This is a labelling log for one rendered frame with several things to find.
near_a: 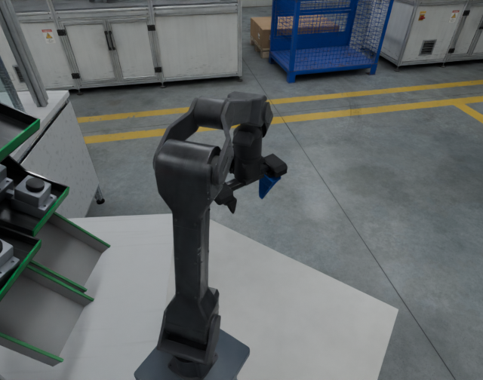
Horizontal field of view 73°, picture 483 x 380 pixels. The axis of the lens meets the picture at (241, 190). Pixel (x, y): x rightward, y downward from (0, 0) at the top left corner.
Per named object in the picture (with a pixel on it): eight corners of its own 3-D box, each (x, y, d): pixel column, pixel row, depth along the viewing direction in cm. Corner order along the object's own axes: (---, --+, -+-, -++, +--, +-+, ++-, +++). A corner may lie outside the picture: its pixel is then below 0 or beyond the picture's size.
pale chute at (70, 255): (102, 252, 85) (111, 245, 82) (77, 298, 74) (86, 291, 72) (-8, 188, 73) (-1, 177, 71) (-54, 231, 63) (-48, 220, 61)
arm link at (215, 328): (207, 372, 50) (204, 353, 46) (154, 354, 52) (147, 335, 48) (222, 331, 55) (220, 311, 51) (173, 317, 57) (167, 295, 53)
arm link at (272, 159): (292, 143, 69) (273, 130, 73) (216, 176, 61) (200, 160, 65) (288, 173, 75) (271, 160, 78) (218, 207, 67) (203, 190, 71)
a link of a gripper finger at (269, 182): (282, 177, 74) (266, 163, 78) (269, 183, 73) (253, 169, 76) (279, 199, 79) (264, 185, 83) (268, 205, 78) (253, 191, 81)
